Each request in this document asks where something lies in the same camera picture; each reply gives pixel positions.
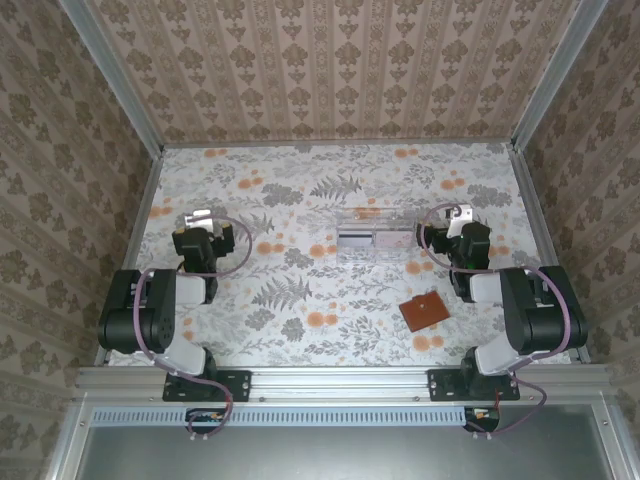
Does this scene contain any brown leather card holder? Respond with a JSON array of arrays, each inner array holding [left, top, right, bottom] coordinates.
[[398, 290, 450, 334]]

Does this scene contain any pink blossom plastic card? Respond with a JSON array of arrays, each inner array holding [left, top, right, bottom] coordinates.
[[374, 229, 414, 249]]

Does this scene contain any grey plastic card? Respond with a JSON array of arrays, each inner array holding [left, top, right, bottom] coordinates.
[[337, 230, 374, 249]]

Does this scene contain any clear acrylic organizer box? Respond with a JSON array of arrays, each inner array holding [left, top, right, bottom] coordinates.
[[333, 205, 416, 265]]

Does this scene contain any grey metal sheet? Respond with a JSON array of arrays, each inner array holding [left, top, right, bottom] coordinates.
[[74, 424, 617, 480]]

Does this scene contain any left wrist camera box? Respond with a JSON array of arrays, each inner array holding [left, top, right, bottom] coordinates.
[[182, 209, 218, 232]]

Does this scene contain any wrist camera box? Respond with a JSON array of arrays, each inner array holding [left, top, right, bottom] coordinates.
[[182, 209, 218, 232], [446, 203, 474, 240]]

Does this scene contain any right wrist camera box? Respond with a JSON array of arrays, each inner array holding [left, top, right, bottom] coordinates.
[[446, 203, 474, 240]]

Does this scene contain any aluminium frame rail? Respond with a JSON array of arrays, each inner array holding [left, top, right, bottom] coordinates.
[[597, 399, 639, 480], [43, 399, 96, 480], [119, 147, 166, 274], [510, 145, 592, 365]]

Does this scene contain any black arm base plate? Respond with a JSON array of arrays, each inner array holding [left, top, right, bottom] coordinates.
[[162, 368, 252, 403], [428, 368, 521, 403]]

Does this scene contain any black cable connector opening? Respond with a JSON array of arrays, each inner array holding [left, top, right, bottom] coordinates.
[[463, 405, 502, 434]]

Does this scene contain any aluminium frame post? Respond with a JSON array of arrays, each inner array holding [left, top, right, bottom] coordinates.
[[510, 0, 612, 154], [53, 0, 166, 157]]

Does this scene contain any aluminium mounting rail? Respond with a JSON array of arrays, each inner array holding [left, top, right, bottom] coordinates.
[[74, 363, 615, 405]]

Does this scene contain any white slotted cable duct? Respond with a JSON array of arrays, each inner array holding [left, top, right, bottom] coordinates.
[[92, 405, 501, 429]]

